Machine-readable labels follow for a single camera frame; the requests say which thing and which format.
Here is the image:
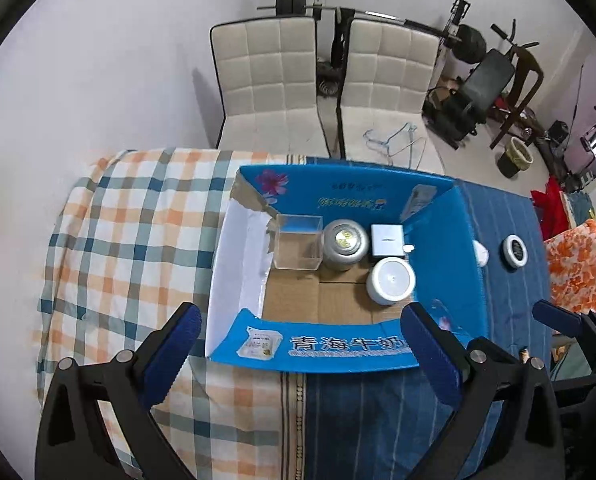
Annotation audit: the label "grey square box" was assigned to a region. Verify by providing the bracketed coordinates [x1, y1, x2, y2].
[371, 224, 415, 260]

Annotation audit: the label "red cloth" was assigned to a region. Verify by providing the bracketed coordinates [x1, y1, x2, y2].
[531, 176, 570, 240]

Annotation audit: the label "barbell with weight plates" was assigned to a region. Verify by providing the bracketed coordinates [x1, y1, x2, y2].
[258, 0, 486, 67]

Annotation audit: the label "blue milk carton box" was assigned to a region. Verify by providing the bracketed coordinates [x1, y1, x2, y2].
[205, 162, 490, 373]

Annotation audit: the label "silver round tin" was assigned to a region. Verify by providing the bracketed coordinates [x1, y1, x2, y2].
[323, 219, 369, 271]

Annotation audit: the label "white padded chair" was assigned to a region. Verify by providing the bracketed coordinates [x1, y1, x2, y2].
[337, 18, 444, 176]
[210, 16, 330, 157]

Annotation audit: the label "wire clothes hangers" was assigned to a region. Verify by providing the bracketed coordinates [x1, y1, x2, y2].
[362, 122, 427, 170]

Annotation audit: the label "clear plastic cube box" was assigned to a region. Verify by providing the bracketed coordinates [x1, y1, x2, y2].
[273, 214, 324, 272]

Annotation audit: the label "white padded chair left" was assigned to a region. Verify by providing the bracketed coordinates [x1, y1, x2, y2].
[210, 16, 330, 157]

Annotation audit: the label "white round black-top tin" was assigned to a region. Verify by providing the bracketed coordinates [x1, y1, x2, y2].
[500, 234, 528, 270]

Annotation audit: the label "white oval earbud case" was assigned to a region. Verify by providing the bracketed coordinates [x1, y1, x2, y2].
[472, 240, 490, 268]

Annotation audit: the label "black weight bench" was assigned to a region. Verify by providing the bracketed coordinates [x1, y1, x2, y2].
[423, 49, 514, 150]

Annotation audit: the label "plaid orange blue cloth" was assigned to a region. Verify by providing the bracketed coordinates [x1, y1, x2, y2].
[34, 148, 305, 479]

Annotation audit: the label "white round jar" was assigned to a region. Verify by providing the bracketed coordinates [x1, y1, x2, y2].
[366, 257, 416, 307]

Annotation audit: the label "white padded chair right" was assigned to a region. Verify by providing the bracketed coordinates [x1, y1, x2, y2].
[337, 18, 444, 176]

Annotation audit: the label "blue striped cloth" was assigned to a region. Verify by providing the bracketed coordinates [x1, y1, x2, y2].
[279, 160, 555, 479]

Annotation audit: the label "wooden chair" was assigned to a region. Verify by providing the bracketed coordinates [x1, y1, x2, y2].
[490, 42, 544, 150]

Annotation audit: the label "green waste basket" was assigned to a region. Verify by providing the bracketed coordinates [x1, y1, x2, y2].
[496, 136, 534, 179]

